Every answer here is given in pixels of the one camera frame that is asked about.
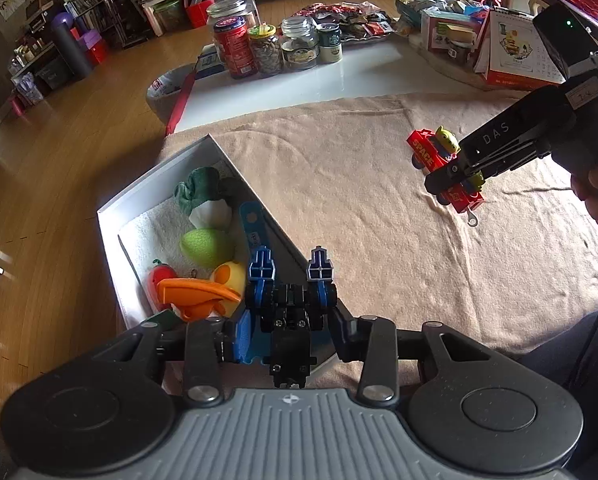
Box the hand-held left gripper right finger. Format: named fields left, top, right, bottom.
left=327, top=305, right=492, bottom=405

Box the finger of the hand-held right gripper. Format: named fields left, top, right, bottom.
left=424, top=161, right=486, bottom=196

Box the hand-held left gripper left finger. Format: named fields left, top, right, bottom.
left=92, top=309, right=254, bottom=405

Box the red toy train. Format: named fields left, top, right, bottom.
left=407, top=126, right=486, bottom=227

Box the blue toy car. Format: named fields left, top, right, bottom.
left=244, top=246, right=339, bottom=391

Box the blue toy saw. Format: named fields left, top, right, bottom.
left=239, top=201, right=280, bottom=366

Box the green plush doll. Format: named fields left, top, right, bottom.
left=174, top=166, right=221, bottom=216

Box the white cardboard box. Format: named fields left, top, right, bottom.
left=96, top=133, right=342, bottom=391

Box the yellow toy mushroom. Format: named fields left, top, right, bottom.
left=179, top=260, right=247, bottom=321

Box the desk calendar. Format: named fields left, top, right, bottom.
left=474, top=9, right=564, bottom=92

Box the beige blanket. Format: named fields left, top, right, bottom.
left=161, top=92, right=598, bottom=391

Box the light green toy fruit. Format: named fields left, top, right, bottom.
left=180, top=228, right=236, bottom=269

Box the dark small jar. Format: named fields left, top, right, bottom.
left=449, top=37, right=474, bottom=66

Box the white towel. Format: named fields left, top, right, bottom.
left=119, top=160, right=240, bottom=321

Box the red white cardboard carton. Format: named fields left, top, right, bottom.
left=421, top=7, right=484, bottom=53

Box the starbucks can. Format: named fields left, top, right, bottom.
left=318, top=22, right=344, bottom=64

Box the tray of snack packets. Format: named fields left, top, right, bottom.
left=291, top=2, right=397, bottom=43

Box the silver lid glass jar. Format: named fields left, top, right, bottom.
left=280, top=16, right=321, bottom=72

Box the yellow lid glass jar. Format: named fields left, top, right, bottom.
left=248, top=24, right=284, bottom=77

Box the grey fabric basket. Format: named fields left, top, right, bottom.
left=146, top=63, right=200, bottom=126

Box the large glass jar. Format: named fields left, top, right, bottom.
left=206, top=0, right=257, bottom=31

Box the red storage box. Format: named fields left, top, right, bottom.
left=184, top=0, right=216, bottom=29

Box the black foam roller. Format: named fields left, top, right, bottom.
left=54, top=22, right=95, bottom=80

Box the dark bookshelf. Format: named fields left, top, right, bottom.
left=54, top=0, right=150, bottom=51

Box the black cable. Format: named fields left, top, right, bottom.
left=568, top=260, right=598, bottom=392

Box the red strap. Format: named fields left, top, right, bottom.
left=165, top=57, right=198, bottom=137

